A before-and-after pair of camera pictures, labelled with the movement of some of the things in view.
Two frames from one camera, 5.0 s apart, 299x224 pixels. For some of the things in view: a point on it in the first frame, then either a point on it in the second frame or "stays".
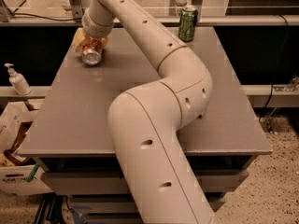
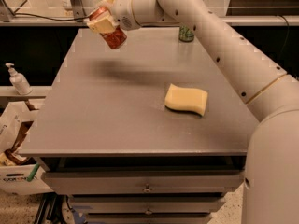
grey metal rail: (168, 21) stays
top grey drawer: (114, 183) stays
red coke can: (92, 50) -> (113, 39)
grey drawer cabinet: (69, 136) stays
